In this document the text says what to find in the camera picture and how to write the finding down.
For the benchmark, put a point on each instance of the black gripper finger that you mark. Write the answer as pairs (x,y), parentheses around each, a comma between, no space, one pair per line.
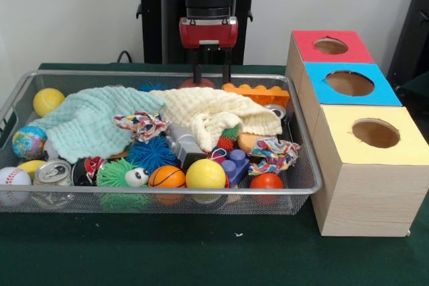
(197,66)
(227,65)

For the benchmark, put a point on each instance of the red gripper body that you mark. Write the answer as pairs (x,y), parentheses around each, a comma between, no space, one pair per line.
(207,33)

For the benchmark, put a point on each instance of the cream waffle cloth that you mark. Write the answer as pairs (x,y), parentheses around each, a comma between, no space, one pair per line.
(207,108)

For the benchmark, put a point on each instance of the mint green waffle cloth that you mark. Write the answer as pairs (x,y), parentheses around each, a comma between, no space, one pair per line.
(83,118)

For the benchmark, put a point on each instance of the wooden box with three holes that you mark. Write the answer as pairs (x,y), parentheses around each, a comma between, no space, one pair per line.
(368,199)

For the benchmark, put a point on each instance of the smooth yellow ball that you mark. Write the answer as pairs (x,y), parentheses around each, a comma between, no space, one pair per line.
(205,173)

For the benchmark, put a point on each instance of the small orange basketball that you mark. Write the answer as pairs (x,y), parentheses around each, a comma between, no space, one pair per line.
(167,177)

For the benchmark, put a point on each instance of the red-orange ball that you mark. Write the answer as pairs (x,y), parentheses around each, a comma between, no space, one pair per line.
(267,181)

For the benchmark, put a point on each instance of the green spiky toy with eyes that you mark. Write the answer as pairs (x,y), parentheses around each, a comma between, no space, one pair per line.
(110,175)

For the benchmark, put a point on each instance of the yellow ball with seam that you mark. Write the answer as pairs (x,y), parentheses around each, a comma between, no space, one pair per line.
(48,102)

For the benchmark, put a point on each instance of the silver drink can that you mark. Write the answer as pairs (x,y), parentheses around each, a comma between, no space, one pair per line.
(53,170)

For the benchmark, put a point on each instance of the globe print ball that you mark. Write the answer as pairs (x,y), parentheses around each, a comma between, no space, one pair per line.
(29,142)

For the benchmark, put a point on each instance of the white baseball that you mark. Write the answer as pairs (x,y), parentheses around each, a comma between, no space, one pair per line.
(13,179)

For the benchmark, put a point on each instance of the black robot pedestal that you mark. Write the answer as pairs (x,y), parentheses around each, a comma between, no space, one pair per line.
(157,14)

